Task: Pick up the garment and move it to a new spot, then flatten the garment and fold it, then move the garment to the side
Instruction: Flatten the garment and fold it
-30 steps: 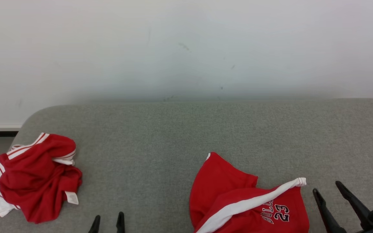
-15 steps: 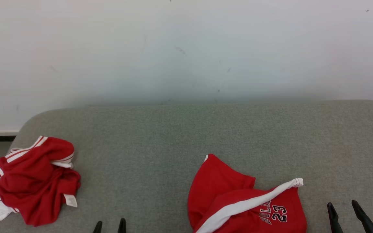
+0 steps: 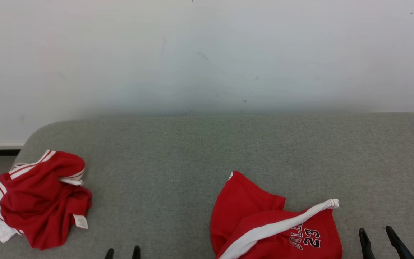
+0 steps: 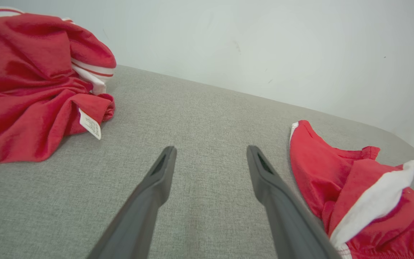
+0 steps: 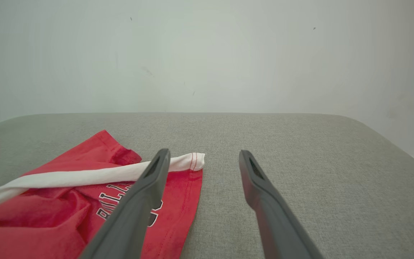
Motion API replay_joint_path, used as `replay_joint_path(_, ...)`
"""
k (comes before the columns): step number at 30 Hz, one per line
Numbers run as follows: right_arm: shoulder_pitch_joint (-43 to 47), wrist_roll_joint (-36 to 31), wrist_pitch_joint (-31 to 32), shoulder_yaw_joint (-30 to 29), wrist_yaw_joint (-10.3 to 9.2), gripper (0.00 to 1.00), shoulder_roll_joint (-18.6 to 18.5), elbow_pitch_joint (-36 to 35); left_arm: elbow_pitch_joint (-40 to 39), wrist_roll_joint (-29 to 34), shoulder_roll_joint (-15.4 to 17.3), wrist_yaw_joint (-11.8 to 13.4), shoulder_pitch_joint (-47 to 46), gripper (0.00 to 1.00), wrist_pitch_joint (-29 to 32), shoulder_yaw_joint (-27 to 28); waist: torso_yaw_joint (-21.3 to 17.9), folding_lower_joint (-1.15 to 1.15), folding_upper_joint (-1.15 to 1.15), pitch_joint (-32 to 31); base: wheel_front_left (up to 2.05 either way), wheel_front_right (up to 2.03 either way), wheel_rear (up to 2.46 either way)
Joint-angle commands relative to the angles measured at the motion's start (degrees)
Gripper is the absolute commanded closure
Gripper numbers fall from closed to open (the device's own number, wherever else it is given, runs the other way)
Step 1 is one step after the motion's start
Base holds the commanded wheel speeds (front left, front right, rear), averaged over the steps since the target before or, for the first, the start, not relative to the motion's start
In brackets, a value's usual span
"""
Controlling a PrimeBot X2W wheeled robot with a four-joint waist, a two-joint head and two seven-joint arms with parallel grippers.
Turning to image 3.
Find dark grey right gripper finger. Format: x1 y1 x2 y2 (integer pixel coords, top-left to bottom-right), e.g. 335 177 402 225
359 228 376 259
386 226 414 259

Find red white striped jersey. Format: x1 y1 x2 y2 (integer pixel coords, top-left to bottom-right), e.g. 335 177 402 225
0 150 92 250

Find red shorts with number print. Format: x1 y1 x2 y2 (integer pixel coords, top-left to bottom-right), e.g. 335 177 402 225
210 171 343 259

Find grey fabric sofa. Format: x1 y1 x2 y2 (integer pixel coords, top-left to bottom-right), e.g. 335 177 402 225
0 112 414 259

